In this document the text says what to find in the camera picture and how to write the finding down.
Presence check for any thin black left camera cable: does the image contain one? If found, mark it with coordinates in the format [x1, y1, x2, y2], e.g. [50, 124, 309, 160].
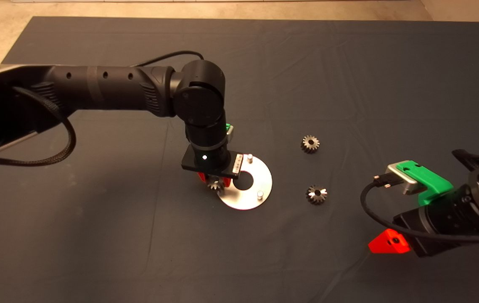
[132, 50, 205, 68]

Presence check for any black right camera cable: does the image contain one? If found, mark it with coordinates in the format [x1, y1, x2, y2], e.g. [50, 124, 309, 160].
[360, 175, 479, 244]

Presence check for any dark grey table cloth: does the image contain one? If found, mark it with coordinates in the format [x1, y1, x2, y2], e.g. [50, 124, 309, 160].
[0, 16, 479, 303]

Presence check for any round metal carrier plate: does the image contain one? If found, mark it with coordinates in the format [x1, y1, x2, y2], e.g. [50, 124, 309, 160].
[214, 155, 273, 211]

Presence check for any green right camera mount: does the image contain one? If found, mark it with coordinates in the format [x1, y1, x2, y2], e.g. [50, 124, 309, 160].
[395, 160, 453, 207]

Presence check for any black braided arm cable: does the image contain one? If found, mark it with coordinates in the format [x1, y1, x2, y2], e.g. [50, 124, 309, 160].
[0, 85, 77, 167]

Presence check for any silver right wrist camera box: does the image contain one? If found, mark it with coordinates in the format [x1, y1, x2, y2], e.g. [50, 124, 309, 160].
[386, 162, 427, 195]

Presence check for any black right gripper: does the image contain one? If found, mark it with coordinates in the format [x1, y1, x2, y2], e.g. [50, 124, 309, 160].
[368, 208, 454, 258]

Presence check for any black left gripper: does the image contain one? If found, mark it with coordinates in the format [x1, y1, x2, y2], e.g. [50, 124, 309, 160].
[181, 145, 244, 191]

